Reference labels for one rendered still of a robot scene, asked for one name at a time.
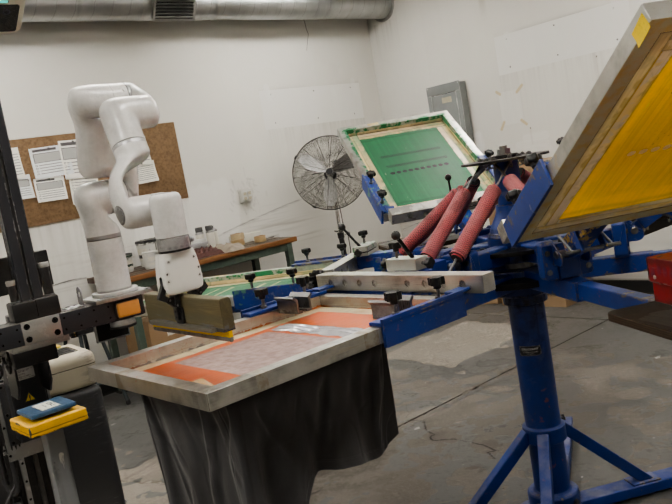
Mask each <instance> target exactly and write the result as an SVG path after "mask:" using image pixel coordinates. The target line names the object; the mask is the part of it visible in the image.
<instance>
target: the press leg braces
mask: <svg viewBox="0 0 672 504"><path fill-rule="evenodd" d="M565 426H566V433H567V437H569V438H571V439H572V440H574V441H575V442H577V443H579V444H580V445H582V446H583V447H585V448H587V449H588V450H590V451H591V452H593V453H595V454H596V455H598V456H599V457H601V458H603V459H604V460H606V461H608V462H609V463H611V464H612V465H614V466H616V467H617V468H619V469H620V470H622V471H624V472H625V473H627V474H628V475H630V477H626V478H623V479H624V480H625V481H627V482H628V483H630V484H631V485H633V486H634V487H635V486H639V485H643V484H646V483H650V482H654V481H658V480H661V478H660V477H658V476H657V475H655V474H653V473H652V472H650V471H649V472H644V471H643V470H641V469H639V468H638V467H636V466H635V465H633V464H632V463H630V462H628V461H627V460H625V459H624V458H622V457H620V456H619V455H617V454H616V453H614V452H612V451H611V450H609V449H608V448H606V447H604V446H603V445H601V444H600V443H598V442H596V441H595V440H593V439H592V438H590V437H588V436H587V435H585V434H584V433H582V432H580V431H579V430H577V429H576V428H574V427H572V426H571V425H569V424H568V423H566V422H565ZM529 445H530V444H529V438H528V434H527V433H526V432H524V431H523V430H521V431H520V432H519V434H518V435H517V436H516V438H515V439H514V441H513V442H512V443H511V445H510V446H509V448H508V449H507V450H506V452H505V453H504V455H503V456H502V457H501V459H500V460H499V462H498V463H497V464H496V466H495V467H494V469H493V470H492V471H491V473H490V474H489V475H488V477H487V478H486V480H485V481H484V482H483V484H482V485H481V487H480V488H479V489H478V491H477V492H476V494H475V495H474V496H473V498H472V499H471V501H470V502H469V503H468V504H488V502H489V501H490V499H491V498H492V497H493V495H494V494H495V492H496V491H497V490H498V488H499V487H500V485H501V484H502V483H503V481H504V480H505V478H506V477H507V476H508V474H509V473H510V471H511V470H512V469H513V467H514V466H515V464H516V463H517V462H518V460H519V459H520V457H521V456H522V455H523V453H524V452H525V450H526V449H527V448H528V446H529ZM537 449H538V464H539V481H540V502H541V504H554V489H553V474H552V461H551V448H550V441H549V435H548V434H542V435H537Z"/></svg>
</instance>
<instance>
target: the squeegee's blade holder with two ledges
mask: <svg viewBox="0 0 672 504"><path fill-rule="evenodd" d="M149 322H150V325H157V326H164V327H171V328H178V329H185V330H192V331H199V332H206V333H216V332H217V327H209V326H201V325H194V324H186V323H185V324H178V323H177V322H171V321H163V320H156V319H153V320H149Z"/></svg>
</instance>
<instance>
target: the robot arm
mask: <svg viewBox="0 0 672 504"><path fill-rule="evenodd" d="M67 107H68V111H69V114H70V116H71V119H72V121H73V124H74V128H75V138H76V152H77V164H78V170H79V172H80V174H81V175H82V176H83V177H84V178H88V179H96V178H104V177H110V178H109V180H101V181H94V182H89V183H85V184H82V185H80V186H79V187H77V188H76V190H75V191H74V195H73V199H74V203H75V206H76V209H77V211H78V214H79V216H80V219H81V222H82V225H83V229H84V233H85V238H86V242H87V247H88V252H89V256H90V261H91V266H92V270H93V275H94V280H95V284H96V289H97V292H95V293H93V294H92V298H94V299H97V298H106V297H112V296H117V295H121V294H125V293H129V292H132V291H135V290H137V289H138V285H132V284H131V279H130V274H129V269H128V265H127V260H126V255H125V250H124V245H123V240H122V236H121V231H120V228H119V227H118V225H117V224H116V223H115V222H114V221H113V220H112V219H111V218H110V217H109V216H108V215H109V214H113V213H115V214H116V217H117V219H118V221H119V223H120V224H121V225H122V226H123V227H124V228H126V229H137V228H142V227H147V226H152V225H153V227H154V232H155V237H156V243H157V248H158V253H159V254H156V255H155V271H156V280H157V287H158V296H157V300H158V301H162V302H165V303H167V304H168V305H170V306H171V307H172V308H173V310H174V315H175V320H176V321H177V323H178V324H185V323H186V320H185V315H184V309H183V307H181V305H180V296H179V294H181V293H184V292H187V294H197V295H202V293H203V292H204V291H205V290H206V289H207V288H208V285H207V283H206V282H205V281H204V280H203V277H202V272H201V268H200V264H199V261H198V258H197V255H196V253H195V251H194V248H193V247H191V242H193V241H194V238H193V236H189V234H188V230H187V225H186V219H185V214H184V209H183V204H182V199H181V196H180V194H179V193H178V192H173V191H171V192H160V193H153V194H146V195H140V196H139V182H138V165H140V164H141V163H143V162H144V161H145V160H146V159H147V158H148V157H149V155H150V149H149V147H148V144H147V141H146V139H145V136H144V134H143V131H142V129H146V128H153V127H155V126H156V125H157V124H158V122H159V118H160V113H159V109H158V106H157V104H156V102H155V101H154V99H153V98H152V97H151V96H150V95H149V94H148V93H147V92H145V91H144V90H142V89H141V88H139V87H138V86H136V85H135V84H133V83H129V82H119V83H104V84H89V85H81V86H77V87H74V88H72V89H71V90H70V91H69V93H68V96H67ZM165 295H169V297H170V298H168V297H166V296H165Z"/></svg>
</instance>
